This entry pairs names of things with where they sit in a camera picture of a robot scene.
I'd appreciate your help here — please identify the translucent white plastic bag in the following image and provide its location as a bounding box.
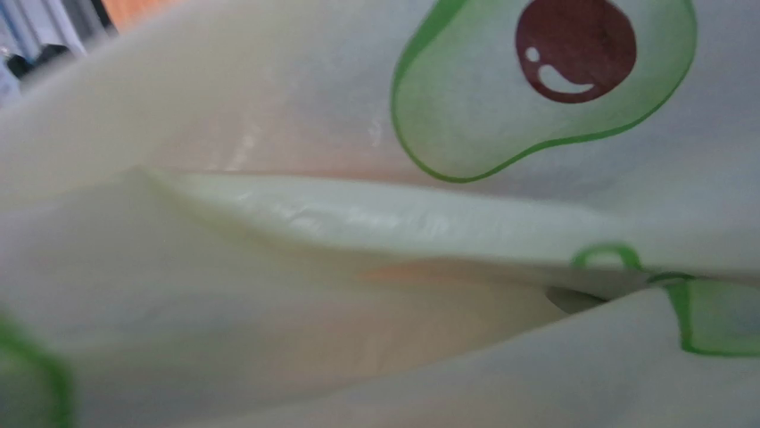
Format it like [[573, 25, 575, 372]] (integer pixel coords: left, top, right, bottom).
[[1, 1, 759, 427]]

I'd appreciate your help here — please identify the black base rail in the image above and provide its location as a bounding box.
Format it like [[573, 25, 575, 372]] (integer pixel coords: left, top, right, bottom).
[[0, 0, 117, 108]]

